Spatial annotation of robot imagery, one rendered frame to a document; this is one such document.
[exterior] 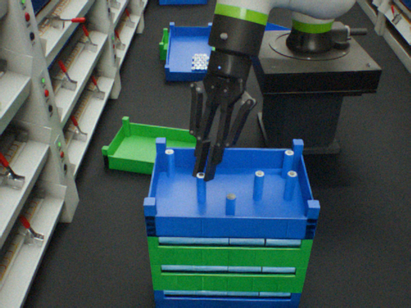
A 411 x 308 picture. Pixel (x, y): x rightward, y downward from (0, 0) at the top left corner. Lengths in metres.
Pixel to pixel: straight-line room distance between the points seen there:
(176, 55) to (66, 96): 0.86
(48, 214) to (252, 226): 0.62
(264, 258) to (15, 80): 0.64
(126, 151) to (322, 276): 0.77
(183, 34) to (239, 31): 1.44
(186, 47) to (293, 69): 0.91
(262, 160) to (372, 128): 0.88
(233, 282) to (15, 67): 0.65
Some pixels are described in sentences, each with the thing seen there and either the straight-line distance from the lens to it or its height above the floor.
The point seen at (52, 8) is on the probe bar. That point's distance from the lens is 1.35.
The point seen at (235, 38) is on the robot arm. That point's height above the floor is 0.63.
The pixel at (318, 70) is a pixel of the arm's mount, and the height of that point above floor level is 0.35.
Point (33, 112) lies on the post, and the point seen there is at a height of 0.37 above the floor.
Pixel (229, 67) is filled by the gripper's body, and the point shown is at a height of 0.59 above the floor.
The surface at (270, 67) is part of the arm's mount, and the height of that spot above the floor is 0.35.
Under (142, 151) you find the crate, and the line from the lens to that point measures 1.53.
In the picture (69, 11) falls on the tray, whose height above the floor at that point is 0.47.
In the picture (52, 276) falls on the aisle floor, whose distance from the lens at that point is 1.21.
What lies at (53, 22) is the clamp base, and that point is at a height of 0.49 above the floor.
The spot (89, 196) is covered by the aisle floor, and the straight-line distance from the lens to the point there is 1.39.
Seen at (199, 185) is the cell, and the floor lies 0.37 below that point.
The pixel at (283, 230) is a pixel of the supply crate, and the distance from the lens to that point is 0.79.
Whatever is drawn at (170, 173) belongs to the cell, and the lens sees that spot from 0.91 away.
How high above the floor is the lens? 0.92
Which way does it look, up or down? 37 degrees down
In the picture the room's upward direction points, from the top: straight up
